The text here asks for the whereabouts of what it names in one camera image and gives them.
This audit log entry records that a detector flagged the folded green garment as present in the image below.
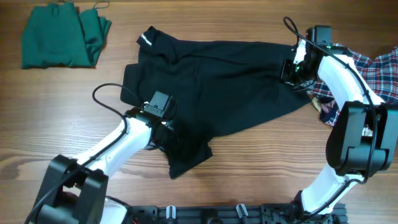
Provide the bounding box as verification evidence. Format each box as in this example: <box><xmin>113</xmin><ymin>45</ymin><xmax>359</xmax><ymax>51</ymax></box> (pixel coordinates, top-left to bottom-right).
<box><xmin>21</xmin><ymin>2</ymin><xmax>112</xmax><ymax>69</ymax></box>

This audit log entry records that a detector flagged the brown paper tag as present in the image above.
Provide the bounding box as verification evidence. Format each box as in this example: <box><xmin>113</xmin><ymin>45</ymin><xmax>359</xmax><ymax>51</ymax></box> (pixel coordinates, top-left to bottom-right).
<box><xmin>311</xmin><ymin>97</ymin><xmax>322</xmax><ymax>113</ymax></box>

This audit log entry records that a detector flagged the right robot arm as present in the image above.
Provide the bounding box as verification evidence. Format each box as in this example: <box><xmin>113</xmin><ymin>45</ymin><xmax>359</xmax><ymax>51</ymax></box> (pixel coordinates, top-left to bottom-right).
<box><xmin>280</xmin><ymin>24</ymin><xmax>397</xmax><ymax>223</ymax></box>

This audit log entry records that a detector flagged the black polo shirt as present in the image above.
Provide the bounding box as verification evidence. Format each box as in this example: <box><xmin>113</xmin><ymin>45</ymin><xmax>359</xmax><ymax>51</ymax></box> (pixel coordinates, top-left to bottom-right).
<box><xmin>120</xmin><ymin>27</ymin><xmax>310</xmax><ymax>179</ymax></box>

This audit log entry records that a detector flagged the red blue plaid shirt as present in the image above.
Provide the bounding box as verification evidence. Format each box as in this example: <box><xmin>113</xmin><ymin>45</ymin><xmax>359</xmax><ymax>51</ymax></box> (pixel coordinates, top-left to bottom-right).
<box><xmin>307</xmin><ymin>46</ymin><xmax>397</xmax><ymax>126</ymax></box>

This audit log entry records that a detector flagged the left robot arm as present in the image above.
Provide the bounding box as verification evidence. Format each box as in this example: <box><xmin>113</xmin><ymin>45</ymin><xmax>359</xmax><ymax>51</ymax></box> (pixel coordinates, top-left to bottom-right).
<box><xmin>26</xmin><ymin>91</ymin><xmax>175</xmax><ymax>223</ymax></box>

